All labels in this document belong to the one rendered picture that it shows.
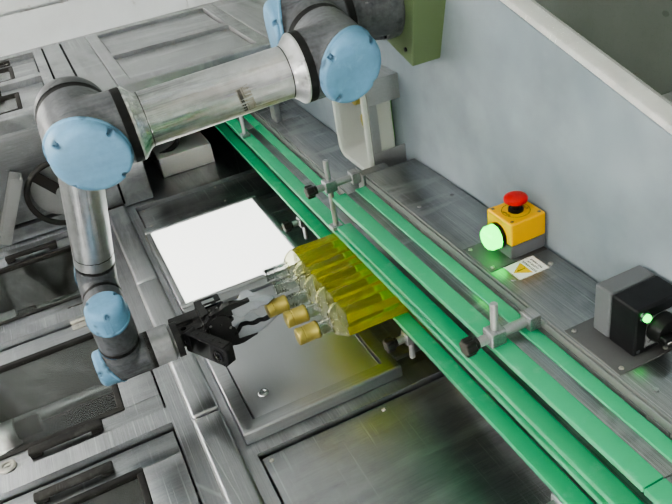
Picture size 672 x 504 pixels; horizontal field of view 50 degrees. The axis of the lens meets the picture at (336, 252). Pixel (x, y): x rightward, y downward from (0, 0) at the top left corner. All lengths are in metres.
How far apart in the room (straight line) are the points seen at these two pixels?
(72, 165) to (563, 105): 0.72
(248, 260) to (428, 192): 0.60
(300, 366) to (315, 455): 0.21
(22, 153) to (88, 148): 1.20
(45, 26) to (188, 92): 3.89
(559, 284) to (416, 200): 0.38
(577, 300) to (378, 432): 0.47
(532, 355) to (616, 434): 0.17
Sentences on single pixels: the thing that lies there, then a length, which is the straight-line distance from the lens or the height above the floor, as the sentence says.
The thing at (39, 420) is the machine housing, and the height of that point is 1.68.
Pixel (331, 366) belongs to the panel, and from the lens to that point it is 1.50.
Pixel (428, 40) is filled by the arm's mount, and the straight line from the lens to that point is 1.37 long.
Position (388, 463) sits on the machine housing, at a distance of 1.36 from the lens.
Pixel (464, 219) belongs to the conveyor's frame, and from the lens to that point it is 1.37.
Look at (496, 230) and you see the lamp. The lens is 1.23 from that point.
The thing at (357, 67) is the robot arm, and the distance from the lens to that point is 1.18.
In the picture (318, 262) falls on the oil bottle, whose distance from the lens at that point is 1.53.
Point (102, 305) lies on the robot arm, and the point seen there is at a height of 1.47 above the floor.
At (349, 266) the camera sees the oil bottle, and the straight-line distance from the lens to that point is 1.50.
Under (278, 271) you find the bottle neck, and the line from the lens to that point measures 1.56.
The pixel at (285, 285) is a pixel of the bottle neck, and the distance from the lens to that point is 1.52.
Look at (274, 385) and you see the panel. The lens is 1.49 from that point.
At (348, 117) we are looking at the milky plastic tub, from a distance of 1.74.
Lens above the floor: 1.43
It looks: 16 degrees down
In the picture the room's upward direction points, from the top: 111 degrees counter-clockwise
